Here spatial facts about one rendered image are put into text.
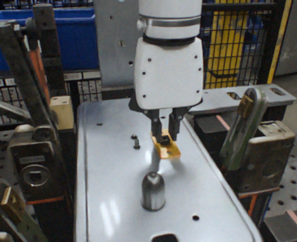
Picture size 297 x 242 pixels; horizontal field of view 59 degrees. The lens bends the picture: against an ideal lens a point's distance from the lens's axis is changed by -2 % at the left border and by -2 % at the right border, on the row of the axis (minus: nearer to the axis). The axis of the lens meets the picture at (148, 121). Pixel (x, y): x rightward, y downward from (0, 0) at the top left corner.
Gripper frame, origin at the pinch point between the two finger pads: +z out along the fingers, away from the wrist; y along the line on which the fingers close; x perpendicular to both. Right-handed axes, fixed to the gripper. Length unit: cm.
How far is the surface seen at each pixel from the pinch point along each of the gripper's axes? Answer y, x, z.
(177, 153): 1.3, -3.6, 3.0
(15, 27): -20.0, -0.5, -17.6
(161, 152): -1.2, -2.6, 3.0
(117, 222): -10.0, -14.9, 3.3
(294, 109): 184, 163, 103
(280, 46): 184, 208, 50
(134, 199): -7.4, -11.7, 3.3
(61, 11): -19, 50, -12
